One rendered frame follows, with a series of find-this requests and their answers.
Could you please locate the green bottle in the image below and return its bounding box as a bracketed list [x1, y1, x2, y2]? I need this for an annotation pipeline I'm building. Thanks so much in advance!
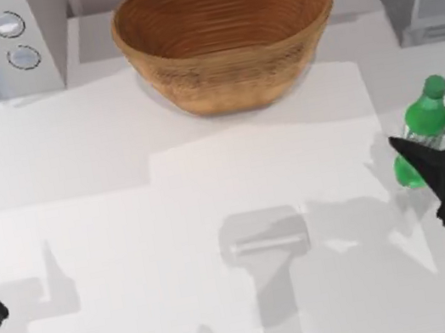
[378, 72, 445, 193]

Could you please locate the brown woven basket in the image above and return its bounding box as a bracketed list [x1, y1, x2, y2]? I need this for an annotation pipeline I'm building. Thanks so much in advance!
[105, 0, 352, 133]

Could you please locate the round grey microwave knob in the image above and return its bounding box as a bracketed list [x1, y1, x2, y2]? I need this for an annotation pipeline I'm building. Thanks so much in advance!
[0, 7, 29, 40]
[4, 40, 46, 75]

